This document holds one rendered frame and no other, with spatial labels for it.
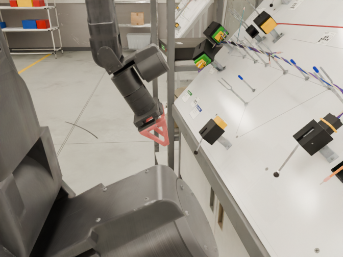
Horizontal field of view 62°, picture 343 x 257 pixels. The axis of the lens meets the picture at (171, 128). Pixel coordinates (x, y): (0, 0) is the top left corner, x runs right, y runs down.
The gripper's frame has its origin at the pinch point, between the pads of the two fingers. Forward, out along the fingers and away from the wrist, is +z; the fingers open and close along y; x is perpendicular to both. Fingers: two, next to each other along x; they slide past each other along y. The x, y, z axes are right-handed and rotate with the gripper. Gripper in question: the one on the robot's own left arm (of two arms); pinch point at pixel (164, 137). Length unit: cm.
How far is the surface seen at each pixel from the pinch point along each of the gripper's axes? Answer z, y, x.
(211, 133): 12.7, 13.4, -10.0
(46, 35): -78, 725, 271
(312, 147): 11.5, -14.1, -28.2
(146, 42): 59, 673, 51
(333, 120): 8.5, -13.1, -34.2
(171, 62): 2, 78, -7
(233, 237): 41.8, 0.3, -0.7
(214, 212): 44.7, 17.1, 3.8
